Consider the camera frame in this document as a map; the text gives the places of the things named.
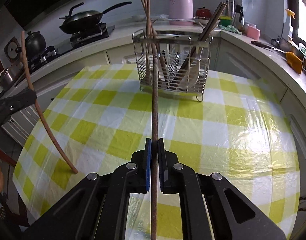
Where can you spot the black handled knife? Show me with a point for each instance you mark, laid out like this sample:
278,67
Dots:
263,45

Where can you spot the orange sponge cloth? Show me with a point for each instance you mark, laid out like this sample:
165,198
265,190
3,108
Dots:
294,62

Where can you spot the black gas stove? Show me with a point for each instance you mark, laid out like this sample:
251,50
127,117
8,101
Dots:
77,40

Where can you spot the black clay pot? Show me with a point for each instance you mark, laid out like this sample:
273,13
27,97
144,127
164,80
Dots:
35,44

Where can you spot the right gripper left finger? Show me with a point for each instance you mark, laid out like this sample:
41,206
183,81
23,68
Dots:
96,207

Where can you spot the green cloth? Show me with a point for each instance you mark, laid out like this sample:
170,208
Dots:
230,28

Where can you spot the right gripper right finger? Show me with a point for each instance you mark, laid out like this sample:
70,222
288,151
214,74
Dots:
211,206

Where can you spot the pink thermos jug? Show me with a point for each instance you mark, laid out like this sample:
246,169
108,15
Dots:
181,12

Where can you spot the black coffee pot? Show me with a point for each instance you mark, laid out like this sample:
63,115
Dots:
238,18

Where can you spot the white spoon in basket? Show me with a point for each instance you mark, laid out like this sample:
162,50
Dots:
190,78

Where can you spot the steel tray by window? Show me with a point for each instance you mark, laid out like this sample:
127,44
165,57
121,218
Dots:
286,46

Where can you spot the steel thermos bottle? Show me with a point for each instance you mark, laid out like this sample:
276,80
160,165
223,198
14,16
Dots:
230,7

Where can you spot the yellow white checkered tablecloth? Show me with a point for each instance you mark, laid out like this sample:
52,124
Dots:
101,117

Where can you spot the red pot on plate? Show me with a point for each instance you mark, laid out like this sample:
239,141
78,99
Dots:
203,13

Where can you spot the spray bottle yellow nozzle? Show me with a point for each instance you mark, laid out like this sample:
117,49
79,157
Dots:
288,28

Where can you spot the green yellow box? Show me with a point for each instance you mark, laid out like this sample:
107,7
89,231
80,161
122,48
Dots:
225,20

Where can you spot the black wok pan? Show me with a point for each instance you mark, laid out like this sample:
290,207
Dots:
74,23

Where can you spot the steel wire utensil basket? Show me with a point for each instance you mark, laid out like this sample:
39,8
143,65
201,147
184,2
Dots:
175,45

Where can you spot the pink plastic container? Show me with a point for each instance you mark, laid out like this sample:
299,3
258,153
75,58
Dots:
253,32

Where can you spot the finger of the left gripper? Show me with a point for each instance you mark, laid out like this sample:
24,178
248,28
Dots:
13,104

